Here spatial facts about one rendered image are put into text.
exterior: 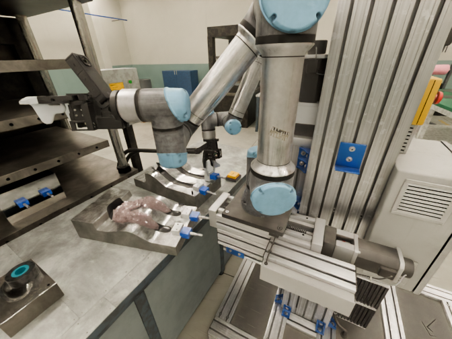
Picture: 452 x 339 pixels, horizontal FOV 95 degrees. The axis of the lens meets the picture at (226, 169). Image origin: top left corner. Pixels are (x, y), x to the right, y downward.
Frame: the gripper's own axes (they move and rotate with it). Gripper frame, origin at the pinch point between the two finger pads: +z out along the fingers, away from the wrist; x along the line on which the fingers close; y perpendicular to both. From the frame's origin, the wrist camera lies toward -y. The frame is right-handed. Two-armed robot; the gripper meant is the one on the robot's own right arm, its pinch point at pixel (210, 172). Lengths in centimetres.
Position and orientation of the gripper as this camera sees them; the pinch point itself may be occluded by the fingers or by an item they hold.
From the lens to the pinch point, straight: 121.6
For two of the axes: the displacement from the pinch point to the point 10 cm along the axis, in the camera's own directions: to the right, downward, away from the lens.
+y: 8.6, 1.0, -5.1
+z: 0.8, 9.5, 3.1
